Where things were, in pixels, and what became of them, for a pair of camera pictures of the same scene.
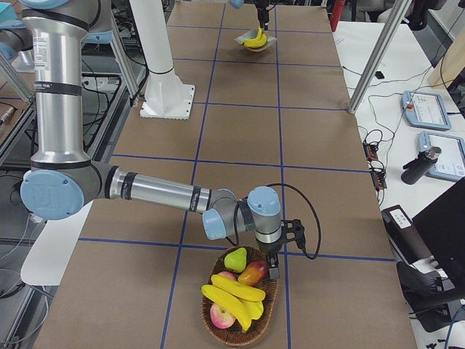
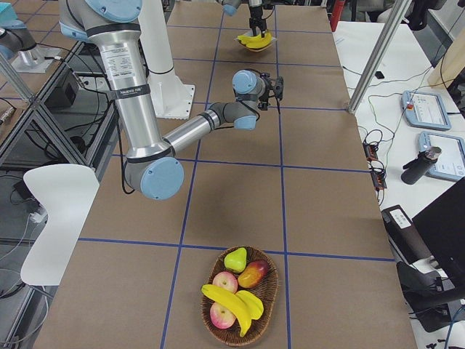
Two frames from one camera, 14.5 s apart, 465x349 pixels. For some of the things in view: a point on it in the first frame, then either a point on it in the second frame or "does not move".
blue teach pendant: [450, 163] does not move
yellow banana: [238, 289] → [260, 43]
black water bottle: [423, 161] does not move
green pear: [236, 260] does not move
